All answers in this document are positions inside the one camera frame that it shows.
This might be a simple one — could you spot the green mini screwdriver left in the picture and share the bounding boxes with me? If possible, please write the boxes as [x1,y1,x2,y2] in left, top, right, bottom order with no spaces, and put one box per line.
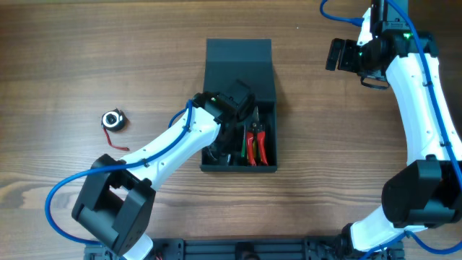
[240,124,246,160]

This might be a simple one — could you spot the black tape measure red strap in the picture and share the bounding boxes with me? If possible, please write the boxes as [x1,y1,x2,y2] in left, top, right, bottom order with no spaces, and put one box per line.
[100,107,131,152]

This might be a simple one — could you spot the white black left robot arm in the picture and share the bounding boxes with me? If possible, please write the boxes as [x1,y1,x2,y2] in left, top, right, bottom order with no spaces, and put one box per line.
[71,81,255,259]

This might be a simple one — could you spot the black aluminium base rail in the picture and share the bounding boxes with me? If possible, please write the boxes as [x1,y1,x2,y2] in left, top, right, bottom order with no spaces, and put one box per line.
[83,235,405,260]

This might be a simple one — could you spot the red handled snips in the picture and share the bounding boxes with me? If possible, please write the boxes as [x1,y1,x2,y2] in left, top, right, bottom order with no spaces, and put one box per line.
[245,106,269,166]

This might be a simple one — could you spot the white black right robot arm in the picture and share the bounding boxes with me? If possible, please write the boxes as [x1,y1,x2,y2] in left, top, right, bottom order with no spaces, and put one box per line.
[326,0,461,259]

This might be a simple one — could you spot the black box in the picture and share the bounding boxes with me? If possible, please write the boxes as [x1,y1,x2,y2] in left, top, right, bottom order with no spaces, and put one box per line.
[200,39,277,173]

